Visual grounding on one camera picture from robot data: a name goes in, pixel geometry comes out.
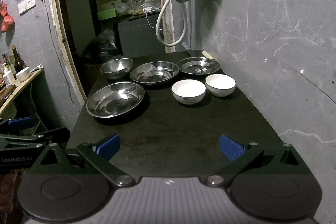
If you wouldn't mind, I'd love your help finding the dark glass bottle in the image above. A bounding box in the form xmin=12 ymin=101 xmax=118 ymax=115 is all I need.
xmin=11 ymin=45 xmax=27 ymax=73

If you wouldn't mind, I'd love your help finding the green box on shelf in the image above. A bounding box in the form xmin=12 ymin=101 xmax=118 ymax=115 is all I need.
xmin=97 ymin=8 xmax=116 ymax=20

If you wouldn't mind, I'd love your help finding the red bag on wall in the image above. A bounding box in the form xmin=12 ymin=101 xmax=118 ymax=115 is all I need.
xmin=1 ymin=0 xmax=15 ymax=33

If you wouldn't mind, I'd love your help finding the white bowl on shelf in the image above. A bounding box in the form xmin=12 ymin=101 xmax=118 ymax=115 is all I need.
xmin=15 ymin=67 xmax=31 ymax=82

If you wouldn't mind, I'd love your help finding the steel plate with sticker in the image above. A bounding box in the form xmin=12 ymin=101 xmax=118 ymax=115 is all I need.
xmin=177 ymin=57 xmax=221 ymax=75

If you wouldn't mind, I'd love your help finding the dark grey cabinet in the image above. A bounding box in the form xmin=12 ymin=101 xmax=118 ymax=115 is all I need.
xmin=118 ymin=14 xmax=165 ymax=57

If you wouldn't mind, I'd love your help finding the white pump bottle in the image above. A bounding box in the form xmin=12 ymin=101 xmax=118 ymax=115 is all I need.
xmin=3 ymin=67 xmax=15 ymax=86

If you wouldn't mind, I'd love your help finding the white ceramic bowl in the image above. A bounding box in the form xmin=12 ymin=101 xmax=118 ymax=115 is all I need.
xmin=171 ymin=79 xmax=207 ymax=105
xmin=205 ymin=74 xmax=236 ymax=97

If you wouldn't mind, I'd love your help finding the white wall switch plate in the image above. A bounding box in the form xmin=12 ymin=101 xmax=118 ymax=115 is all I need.
xmin=18 ymin=0 xmax=36 ymax=15

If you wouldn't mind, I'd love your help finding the wooden side shelf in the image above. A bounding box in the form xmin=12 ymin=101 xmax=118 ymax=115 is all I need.
xmin=1 ymin=68 xmax=44 ymax=118

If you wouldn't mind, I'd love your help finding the white hose loop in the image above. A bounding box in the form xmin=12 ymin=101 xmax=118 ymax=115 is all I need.
xmin=155 ymin=0 xmax=188 ymax=47

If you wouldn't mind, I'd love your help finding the large steel plate front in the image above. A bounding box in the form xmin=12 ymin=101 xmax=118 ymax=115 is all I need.
xmin=86 ymin=81 xmax=145 ymax=118

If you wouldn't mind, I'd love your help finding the black garbage bag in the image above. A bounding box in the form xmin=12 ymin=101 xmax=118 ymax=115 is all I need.
xmin=82 ymin=29 xmax=120 ymax=65

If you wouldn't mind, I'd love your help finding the deep steel bowl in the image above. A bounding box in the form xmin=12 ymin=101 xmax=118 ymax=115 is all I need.
xmin=100 ymin=57 xmax=133 ymax=80

